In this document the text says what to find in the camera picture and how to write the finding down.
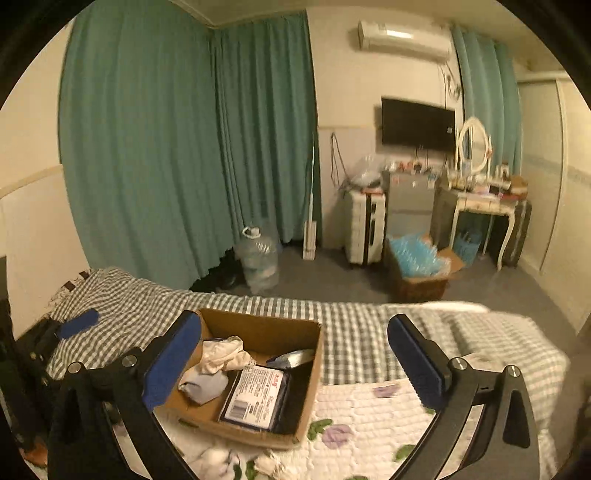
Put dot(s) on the white crumpled cloth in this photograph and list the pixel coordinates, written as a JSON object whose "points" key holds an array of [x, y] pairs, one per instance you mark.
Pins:
{"points": [[217, 464]]}

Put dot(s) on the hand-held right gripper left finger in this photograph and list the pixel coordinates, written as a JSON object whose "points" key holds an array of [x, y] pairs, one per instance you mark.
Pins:
{"points": [[173, 355]]}

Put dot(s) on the cream cloth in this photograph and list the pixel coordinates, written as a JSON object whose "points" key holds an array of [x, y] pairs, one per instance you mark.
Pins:
{"points": [[221, 353]]}

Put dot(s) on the white flat mop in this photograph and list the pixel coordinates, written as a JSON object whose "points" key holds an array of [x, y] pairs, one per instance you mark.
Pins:
{"points": [[309, 240]]}

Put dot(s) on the light blue soft packet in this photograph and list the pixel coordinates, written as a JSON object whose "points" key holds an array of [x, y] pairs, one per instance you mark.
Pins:
{"points": [[293, 357]]}

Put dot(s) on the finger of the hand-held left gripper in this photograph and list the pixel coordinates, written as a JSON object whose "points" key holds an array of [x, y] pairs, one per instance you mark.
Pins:
{"points": [[79, 324]]}

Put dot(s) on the row of cosmetic bottles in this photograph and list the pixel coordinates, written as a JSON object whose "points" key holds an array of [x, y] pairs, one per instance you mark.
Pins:
{"points": [[485, 182]]}

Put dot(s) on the white floral quilt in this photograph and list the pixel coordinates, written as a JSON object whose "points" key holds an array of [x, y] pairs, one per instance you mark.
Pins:
{"points": [[369, 424]]}

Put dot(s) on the brown cardboard box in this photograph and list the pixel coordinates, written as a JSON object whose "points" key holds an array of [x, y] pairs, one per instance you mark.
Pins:
{"points": [[263, 328]]}

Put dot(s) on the black wall television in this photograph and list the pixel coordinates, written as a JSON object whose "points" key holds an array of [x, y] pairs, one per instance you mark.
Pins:
{"points": [[415, 122]]}

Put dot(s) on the large clear water bottle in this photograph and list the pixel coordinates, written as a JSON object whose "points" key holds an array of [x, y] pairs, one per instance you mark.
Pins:
{"points": [[259, 261]]}

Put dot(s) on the wide teal curtain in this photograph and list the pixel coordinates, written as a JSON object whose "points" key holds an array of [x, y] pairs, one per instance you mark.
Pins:
{"points": [[138, 138]]}

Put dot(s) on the clear plastic bag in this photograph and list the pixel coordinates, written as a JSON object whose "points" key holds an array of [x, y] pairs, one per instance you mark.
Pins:
{"points": [[367, 173]]}

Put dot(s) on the narrow teal curtain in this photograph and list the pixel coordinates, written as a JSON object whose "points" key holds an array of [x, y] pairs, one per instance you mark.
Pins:
{"points": [[489, 101]]}

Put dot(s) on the green checkered blanket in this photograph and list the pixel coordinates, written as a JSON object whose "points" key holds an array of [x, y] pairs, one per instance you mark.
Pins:
{"points": [[360, 337]]}

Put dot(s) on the dark packet with white label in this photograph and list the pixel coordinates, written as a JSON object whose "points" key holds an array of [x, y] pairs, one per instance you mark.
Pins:
{"points": [[256, 397]]}

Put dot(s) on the white sliding door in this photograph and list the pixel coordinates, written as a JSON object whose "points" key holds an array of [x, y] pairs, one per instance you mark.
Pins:
{"points": [[542, 184]]}

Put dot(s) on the pale grey cloth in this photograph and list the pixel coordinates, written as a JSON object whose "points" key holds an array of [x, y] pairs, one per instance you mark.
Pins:
{"points": [[203, 386]]}

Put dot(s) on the white dressing table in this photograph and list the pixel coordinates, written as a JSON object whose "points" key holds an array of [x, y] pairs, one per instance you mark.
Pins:
{"points": [[480, 203]]}

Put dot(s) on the grey mini fridge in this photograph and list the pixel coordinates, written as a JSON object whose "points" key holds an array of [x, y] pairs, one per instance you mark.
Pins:
{"points": [[408, 198]]}

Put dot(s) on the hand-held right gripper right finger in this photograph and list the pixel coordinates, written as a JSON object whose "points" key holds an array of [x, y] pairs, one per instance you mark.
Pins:
{"points": [[418, 360]]}

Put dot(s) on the black shoes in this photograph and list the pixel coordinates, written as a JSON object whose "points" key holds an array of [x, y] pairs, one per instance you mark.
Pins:
{"points": [[221, 277]]}

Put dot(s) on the white oval vanity mirror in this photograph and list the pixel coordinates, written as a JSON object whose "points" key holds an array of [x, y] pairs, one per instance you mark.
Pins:
{"points": [[474, 141]]}

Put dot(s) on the white air conditioner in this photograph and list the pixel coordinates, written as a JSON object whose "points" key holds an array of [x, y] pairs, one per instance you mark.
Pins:
{"points": [[404, 39]]}

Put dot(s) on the cardboard box of hangers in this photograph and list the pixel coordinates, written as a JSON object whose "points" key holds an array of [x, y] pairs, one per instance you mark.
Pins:
{"points": [[422, 286]]}

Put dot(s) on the white ribbed suitcase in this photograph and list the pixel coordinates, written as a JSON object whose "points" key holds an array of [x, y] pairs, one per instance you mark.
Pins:
{"points": [[362, 226]]}

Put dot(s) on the bundle of blue hangers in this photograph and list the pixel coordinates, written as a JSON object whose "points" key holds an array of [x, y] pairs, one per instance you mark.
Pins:
{"points": [[415, 258]]}

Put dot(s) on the dark suitcase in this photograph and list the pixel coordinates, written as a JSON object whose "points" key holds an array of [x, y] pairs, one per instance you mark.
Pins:
{"points": [[519, 235]]}

